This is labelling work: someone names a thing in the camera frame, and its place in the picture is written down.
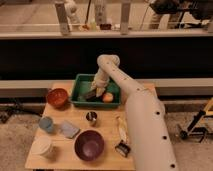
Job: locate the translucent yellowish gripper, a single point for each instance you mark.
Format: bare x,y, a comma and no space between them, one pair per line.
100,91

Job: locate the black eraser block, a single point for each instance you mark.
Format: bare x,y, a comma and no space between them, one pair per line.
90,96

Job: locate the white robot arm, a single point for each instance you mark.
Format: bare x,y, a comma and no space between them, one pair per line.
150,143

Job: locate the green plastic tray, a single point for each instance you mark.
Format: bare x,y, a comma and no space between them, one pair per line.
82,86

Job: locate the orange fruit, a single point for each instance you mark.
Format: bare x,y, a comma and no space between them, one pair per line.
107,97

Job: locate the small metal cup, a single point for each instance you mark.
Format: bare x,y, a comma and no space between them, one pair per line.
91,118

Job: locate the red bowl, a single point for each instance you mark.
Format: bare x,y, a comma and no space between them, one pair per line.
57,97

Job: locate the white yellow banana toy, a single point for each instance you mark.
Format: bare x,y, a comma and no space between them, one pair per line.
122,128

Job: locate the light blue sponge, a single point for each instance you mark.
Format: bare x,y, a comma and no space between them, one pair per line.
69,130

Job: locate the purple bowl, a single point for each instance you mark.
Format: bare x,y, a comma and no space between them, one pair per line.
89,145

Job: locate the black binder clip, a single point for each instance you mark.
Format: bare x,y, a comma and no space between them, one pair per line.
122,148

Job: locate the blue cup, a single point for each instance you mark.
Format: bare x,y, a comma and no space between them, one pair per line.
46,124

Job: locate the white bottle figure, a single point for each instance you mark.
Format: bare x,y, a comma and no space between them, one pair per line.
71,12

